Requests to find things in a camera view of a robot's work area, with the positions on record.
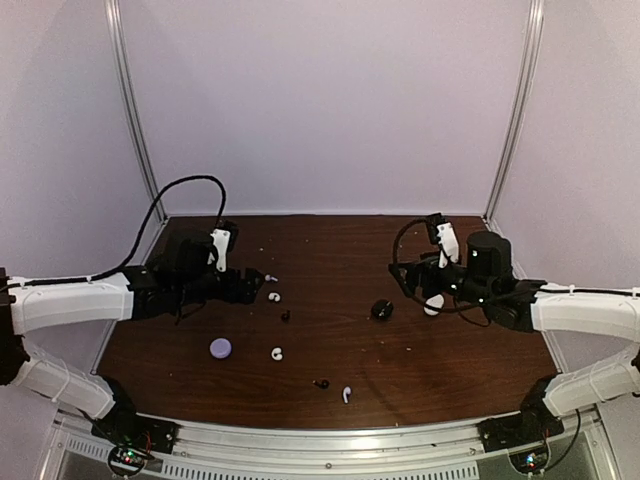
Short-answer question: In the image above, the front aluminium rail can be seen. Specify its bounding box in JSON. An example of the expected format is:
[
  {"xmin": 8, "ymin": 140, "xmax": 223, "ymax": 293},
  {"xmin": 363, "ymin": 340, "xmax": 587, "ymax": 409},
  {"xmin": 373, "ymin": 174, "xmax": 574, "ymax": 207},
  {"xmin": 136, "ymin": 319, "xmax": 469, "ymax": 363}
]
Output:
[{"xmin": 35, "ymin": 409, "xmax": 620, "ymax": 479}]

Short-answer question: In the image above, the black charging case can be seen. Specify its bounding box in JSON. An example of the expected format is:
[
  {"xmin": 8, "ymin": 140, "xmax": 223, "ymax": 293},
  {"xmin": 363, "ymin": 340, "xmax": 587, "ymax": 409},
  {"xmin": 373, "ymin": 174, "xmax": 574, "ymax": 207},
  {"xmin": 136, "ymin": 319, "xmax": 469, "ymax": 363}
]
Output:
[{"xmin": 370, "ymin": 299, "xmax": 394, "ymax": 321}]

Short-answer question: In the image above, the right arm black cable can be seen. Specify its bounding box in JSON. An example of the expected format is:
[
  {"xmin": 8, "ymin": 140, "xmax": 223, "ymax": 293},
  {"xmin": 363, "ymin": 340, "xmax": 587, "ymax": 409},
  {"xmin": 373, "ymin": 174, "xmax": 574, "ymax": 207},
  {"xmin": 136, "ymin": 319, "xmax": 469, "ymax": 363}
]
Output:
[{"xmin": 388, "ymin": 219, "xmax": 494, "ymax": 329}]

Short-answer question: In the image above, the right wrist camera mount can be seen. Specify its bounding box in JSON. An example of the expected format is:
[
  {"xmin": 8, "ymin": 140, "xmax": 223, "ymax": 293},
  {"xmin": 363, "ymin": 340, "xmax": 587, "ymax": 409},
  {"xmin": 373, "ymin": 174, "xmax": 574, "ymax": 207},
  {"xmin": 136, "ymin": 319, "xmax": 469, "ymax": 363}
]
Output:
[{"xmin": 425, "ymin": 213, "xmax": 460, "ymax": 269}]

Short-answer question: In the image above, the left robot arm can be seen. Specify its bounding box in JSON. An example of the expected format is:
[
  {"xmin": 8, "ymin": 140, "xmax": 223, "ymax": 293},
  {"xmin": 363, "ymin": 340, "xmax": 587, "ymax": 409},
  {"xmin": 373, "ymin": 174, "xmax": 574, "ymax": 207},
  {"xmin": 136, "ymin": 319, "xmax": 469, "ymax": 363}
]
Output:
[{"xmin": 1, "ymin": 229, "xmax": 265, "ymax": 444}]

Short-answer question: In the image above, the white clip earbud lower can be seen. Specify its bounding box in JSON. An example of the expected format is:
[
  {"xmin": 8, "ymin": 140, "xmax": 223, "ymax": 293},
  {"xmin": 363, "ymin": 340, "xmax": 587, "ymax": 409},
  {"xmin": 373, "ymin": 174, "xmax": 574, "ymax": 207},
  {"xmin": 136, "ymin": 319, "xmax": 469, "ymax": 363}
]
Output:
[{"xmin": 271, "ymin": 347, "xmax": 283, "ymax": 361}]

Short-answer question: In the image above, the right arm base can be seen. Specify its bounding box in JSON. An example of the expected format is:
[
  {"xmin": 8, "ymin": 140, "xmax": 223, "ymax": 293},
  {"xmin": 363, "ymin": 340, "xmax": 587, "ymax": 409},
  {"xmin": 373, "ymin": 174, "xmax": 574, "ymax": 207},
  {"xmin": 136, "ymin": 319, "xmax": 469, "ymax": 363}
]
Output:
[{"xmin": 477, "ymin": 413, "xmax": 565, "ymax": 475}]

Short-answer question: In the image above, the left aluminium frame post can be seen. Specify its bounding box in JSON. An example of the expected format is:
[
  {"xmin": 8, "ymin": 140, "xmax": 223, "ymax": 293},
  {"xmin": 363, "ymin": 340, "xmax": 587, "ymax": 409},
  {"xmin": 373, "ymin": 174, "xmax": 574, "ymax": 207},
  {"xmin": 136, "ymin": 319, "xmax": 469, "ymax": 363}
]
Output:
[{"xmin": 104, "ymin": 0, "xmax": 159, "ymax": 201}]

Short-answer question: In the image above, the aluminium frame post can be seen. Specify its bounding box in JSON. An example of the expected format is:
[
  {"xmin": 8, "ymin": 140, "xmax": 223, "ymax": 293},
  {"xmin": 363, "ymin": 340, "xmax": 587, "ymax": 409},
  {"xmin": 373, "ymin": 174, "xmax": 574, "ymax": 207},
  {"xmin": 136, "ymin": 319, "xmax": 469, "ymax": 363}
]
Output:
[
  {"xmin": 104, "ymin": 0, "xmax": 159, "ymax": 201},
  {"xmin": 483, "ymin": 0, "xmax": 545, "ymax": 226}
]

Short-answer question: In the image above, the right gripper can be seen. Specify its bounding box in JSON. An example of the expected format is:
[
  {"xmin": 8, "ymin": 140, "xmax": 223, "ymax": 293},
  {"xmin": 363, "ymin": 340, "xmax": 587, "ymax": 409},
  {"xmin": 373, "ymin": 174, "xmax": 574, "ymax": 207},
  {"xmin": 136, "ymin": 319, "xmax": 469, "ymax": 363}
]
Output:
[{"xmin": 389, "ymin": 250, "xmax": 495, "ymax": 310}]

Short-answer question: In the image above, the white charging case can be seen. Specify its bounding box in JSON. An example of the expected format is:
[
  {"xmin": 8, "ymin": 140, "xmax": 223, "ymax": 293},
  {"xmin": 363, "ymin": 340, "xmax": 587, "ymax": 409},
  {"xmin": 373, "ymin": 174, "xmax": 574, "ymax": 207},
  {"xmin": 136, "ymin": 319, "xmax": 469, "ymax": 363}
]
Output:
[{"xmin": 423, "ymin": 294, "xmax": 445, "ymax": 316}]

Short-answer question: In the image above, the purple round charging case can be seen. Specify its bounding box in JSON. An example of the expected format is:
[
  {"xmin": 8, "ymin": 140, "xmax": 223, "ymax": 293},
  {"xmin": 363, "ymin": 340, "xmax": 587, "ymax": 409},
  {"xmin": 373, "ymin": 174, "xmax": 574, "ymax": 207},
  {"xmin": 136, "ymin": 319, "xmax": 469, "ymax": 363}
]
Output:
[{"xmin": 209, "ymin": 338, "xmax": 232, "ymax": 360}]

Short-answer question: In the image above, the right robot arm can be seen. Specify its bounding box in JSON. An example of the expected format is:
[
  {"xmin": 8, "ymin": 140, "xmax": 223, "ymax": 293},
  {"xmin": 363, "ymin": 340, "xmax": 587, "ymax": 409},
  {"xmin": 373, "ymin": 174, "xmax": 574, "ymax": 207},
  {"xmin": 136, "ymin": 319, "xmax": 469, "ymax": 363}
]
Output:
[{"xmin": 389, "ymin": 224, "xmax": 639, "ymax": 442}]

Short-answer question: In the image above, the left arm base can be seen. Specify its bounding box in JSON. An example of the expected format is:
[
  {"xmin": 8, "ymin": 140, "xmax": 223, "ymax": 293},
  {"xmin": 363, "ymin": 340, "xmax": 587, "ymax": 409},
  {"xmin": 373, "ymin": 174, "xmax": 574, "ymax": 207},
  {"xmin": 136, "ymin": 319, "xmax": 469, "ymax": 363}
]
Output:
[{"xmin": 86, "ymin": 414, "xmax": 179, "ymax": 479}]

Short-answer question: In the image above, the right aluminium frame post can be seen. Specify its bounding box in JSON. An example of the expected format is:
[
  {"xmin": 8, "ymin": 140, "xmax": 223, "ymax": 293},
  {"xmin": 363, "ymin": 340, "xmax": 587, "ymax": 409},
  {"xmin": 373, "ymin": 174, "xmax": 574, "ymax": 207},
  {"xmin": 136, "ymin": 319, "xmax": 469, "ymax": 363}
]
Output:
[{"xmin": 483, "ymin": 0, "xmax": 545, "ymax": 226}]

